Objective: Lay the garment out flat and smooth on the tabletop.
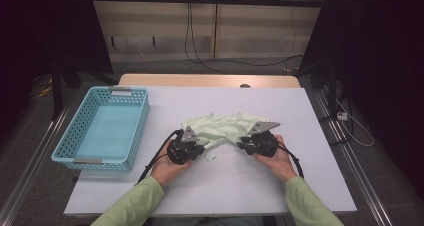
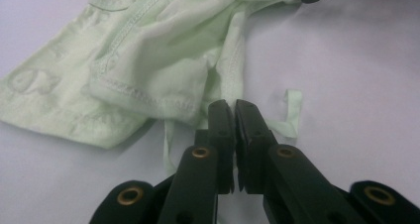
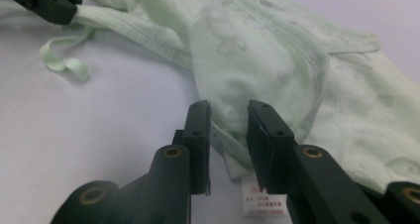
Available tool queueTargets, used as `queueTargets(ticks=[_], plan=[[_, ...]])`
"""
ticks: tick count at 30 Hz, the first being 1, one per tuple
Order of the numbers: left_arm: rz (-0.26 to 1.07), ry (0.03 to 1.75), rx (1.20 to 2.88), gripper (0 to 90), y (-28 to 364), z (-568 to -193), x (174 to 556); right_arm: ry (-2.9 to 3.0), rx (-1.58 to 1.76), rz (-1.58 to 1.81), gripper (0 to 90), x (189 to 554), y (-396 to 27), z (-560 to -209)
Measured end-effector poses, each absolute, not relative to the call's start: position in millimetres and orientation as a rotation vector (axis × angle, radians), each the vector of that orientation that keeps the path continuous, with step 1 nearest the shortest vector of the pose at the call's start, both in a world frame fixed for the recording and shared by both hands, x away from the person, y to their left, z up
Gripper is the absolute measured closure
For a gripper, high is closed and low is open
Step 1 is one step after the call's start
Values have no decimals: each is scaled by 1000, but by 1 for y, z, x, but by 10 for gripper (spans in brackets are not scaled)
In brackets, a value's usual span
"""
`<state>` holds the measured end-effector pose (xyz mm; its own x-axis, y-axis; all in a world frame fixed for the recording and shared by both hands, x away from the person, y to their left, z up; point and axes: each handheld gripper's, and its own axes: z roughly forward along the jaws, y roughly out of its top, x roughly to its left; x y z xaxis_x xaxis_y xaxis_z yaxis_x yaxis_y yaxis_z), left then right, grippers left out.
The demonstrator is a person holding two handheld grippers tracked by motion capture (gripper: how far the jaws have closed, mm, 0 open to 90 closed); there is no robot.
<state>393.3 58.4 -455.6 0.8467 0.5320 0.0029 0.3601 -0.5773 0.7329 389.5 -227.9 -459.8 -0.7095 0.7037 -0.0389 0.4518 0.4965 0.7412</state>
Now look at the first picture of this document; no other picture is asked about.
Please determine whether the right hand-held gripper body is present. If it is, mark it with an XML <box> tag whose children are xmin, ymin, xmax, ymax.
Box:
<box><xmin>248</xmin><ymin>120</ymin><xmax>282</xmax><ymax>159</ymax></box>

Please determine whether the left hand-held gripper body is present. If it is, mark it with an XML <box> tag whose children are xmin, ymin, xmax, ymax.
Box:
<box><xmin>166</xmin><ymin>125</ymin><xmax>200</xmax><ymax>165</ymax></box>

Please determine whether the light green baby garment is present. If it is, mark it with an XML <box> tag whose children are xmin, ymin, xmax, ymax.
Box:
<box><xmin>181</xmin><ymin>113</ymin><xmax>272</xmax><ymax>162</ymax></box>

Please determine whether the light blue perforated plastic basket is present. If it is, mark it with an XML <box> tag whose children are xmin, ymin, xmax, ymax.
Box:
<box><xmin>50</xmin><ymin>85</ymin><xmax>150</xmax><ymax>172</ymax></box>

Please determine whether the person's left hand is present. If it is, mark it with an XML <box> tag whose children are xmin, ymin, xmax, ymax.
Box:
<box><xmin>150</xmin><ymin>151</ymin><xmax>194</xmax><ymax>187</ymax></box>

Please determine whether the person's right hand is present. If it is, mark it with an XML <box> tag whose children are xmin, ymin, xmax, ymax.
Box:
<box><xmin>252</xmin><ymin>134</ymin><xmax>298</xmax><ymax>184</ymax></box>

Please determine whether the wooden table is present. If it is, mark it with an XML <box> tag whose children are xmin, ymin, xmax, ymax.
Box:
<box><xmin>118</xmin><ymin>73</ymin><xmax>302</xmax><ymax>89</ymax></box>

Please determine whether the black metal stand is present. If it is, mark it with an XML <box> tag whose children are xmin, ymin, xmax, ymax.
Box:
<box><xmin>49</xmin><ymin>62</ymin><xmax>118</xmax><ymax>120</ymax></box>

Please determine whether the black horizontal bar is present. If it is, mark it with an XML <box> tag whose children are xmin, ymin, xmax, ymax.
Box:
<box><xmin>89</xmin><ymin>0</ymin><xmax>329</xmax><ymax>9</ymax></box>

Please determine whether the black curtain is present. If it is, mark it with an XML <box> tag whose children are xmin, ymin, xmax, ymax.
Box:
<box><xmin>0</xmin><ymin>0</ymin><xmax>114</xmax><ymax>87</ymax></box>
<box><xmin>299</xmin><ymin>0</ymin><xmax>424</xmax><ymax>200</ymax></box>

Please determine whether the left hand-held gripper black cable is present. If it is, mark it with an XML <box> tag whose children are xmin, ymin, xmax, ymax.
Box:
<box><xmin>134</xmin><ymin>129</ymin><xmax>184</xmax><ymax>186</ymax></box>

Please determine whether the hand-held gripper black cable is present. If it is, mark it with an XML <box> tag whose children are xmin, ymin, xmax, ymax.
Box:
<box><xmin>276</xmin><ymin>140</ymin><xmax>305</xmax><ymax>180</ymax></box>
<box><xmin>134</xmin><ymin>129</ymin><xmax>184</xmax><ymax>186</ymax></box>

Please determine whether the right hand-held gripper black cable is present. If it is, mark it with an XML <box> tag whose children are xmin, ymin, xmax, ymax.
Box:
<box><xmin>276</xmin><ymin>140</ymin><xmax>305</xmax><ymax>180</ymax></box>

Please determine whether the black wall cable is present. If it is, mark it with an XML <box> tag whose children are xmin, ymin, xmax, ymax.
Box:
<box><xmin>188</xmin><ymin>0</ymin><xmax>304</xmax><ymax>68</ymax></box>
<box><xmin>184</xmin><ymin>0</ymin><xmax>231</xmax><ymax>75</ymax></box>

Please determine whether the metal floor rail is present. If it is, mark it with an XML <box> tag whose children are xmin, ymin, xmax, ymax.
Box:
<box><xmin>313</xmin><ymin>89</ymin><xmax>394</xmax><ymax>226</ymax></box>
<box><xmin>0</xmin><ymin>105</ymin><xmax>71</xmax><ymax>226</ymax></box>

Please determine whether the white floor cable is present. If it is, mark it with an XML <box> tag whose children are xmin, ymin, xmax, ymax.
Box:
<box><xmin>334</xmin><ymin>97</ymin><xmax>375</xmax><ymax>148</ymax></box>

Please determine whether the thin black hanging cable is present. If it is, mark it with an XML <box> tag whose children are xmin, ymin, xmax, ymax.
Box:
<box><xmin>290</xmin><ymin>5</ymin><xmax>298</xmax><ymax>57</ymax></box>

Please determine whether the yellow floor cable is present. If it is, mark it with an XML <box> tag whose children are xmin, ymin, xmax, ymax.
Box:
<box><xmin>38</xmin><ymin>85</ymin><xmax>54</xmax><ymax>98</ymax></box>

